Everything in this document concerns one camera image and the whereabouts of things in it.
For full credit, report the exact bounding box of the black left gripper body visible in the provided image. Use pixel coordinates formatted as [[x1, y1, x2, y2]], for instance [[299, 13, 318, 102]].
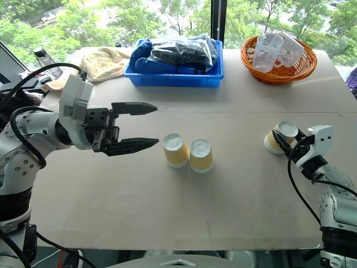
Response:
[[82, 107, 121, 153]]

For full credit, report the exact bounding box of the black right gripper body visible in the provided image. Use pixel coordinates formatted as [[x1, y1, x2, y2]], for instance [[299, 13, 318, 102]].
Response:
[[289, 135, 316, 161]]

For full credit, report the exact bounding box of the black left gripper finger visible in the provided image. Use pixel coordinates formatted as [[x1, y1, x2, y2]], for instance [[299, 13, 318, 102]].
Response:
[[111, 102, 158, 116], [101, 137, 161, 157]]

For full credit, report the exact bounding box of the yellow paper cup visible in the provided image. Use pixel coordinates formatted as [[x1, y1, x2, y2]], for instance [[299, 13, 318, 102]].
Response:
[[189, 138, 215, 174], [263, 120, 300, 156], [162, 132, 191, 169]]

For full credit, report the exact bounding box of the blue folded bag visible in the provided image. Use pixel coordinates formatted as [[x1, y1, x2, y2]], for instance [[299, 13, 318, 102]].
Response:
[[129, 39, 224, 76]]

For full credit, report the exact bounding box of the blue plastic bin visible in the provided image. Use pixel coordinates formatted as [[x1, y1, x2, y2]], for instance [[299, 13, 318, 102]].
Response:
[[122, 39, 225, 88]]

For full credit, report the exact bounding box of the beige cloth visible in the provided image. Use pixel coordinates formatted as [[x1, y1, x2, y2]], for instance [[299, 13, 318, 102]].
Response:
[[41, 79, 68, 92]]

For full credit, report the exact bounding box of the cream yellow towel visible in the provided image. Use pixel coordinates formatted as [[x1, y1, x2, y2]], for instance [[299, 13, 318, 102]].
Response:
[[80, 47, 132, 83]]

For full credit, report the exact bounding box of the orange wicker basket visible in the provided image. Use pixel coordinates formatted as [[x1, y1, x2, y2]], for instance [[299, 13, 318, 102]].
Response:
[[240, 34, 319, 85]]

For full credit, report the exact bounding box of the clear bag of black items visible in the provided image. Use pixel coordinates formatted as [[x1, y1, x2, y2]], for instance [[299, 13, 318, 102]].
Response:
[[149, 33, 214, 68]]

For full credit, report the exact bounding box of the purple clothed person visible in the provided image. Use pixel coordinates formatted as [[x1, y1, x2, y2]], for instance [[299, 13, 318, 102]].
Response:
[[345, 68, 357, 99]]

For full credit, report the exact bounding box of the clear bottle with black cap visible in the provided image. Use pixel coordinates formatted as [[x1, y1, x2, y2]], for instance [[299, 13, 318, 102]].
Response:
[[32, 46, 64, 79]]

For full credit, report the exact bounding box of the clear plastic measuring cup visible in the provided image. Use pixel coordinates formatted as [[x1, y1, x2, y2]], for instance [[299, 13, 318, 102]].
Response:
[[251, 32, 285, 74], [274, 31, 306, 69]]

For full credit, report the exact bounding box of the grey rounded robot housing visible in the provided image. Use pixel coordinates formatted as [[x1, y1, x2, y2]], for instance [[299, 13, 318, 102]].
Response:
[[110, 257, 233, 268]]

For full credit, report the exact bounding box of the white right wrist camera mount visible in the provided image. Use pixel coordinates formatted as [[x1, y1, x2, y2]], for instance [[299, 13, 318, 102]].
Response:
[[292, 125, 335, 170]]

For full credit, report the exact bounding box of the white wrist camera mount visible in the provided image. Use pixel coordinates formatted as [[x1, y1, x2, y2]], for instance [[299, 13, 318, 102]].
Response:
[[58, 74, 94, 150], [292, 125, 335, 170]]

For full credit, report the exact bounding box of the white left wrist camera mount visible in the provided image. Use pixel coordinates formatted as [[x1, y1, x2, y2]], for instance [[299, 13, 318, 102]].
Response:
[[58, 74, 94, 150]]

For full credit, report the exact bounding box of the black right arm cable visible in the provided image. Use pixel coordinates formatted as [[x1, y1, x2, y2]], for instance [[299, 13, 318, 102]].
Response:
[[287, 141, 357, 227]]

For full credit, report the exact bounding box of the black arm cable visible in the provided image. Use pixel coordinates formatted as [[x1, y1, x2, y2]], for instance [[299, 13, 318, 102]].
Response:
[[0, 63, 88, 170], [287, 141, 357, 227]]

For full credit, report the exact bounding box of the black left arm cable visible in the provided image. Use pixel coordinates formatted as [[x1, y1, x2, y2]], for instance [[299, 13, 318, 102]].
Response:
[[0, 63, 88, 170]]

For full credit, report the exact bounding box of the black window frame post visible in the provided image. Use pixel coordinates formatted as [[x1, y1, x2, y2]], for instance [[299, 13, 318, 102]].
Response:
[[210, 0, 228, 43]]

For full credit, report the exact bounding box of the black cable under table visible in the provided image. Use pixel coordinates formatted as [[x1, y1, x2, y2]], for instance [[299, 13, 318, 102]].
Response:
[[35, 231, 97, 268]]

